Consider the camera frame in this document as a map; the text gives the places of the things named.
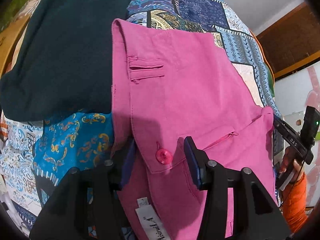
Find pink pants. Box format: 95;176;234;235
111;19;275;239

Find orange sleeved right forearm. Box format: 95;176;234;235
283;173;308;233

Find person's right hand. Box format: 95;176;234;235
279;146;304;183

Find blue patchwork bedspread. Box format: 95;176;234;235
1;0;278;236

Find brown wooden door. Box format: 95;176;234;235
257;2;319;80

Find dark teal folded garment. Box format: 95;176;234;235
1;0;131;122

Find wooden bedside board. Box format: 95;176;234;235
0;15;30;76

